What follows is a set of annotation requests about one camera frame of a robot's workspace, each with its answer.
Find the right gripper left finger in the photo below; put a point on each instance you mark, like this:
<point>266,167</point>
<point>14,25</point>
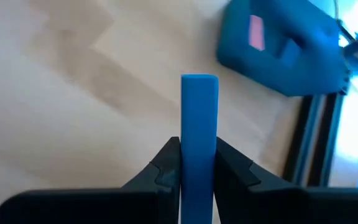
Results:
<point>73,208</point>

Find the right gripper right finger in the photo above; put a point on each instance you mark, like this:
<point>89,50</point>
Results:
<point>291,208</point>

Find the blue block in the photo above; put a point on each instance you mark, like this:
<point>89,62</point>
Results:
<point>199,124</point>
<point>291,51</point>

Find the pink block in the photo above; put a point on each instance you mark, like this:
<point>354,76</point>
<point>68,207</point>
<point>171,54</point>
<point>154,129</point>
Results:
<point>256,32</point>

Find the blue bin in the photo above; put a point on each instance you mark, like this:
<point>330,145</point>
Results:
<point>306,77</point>

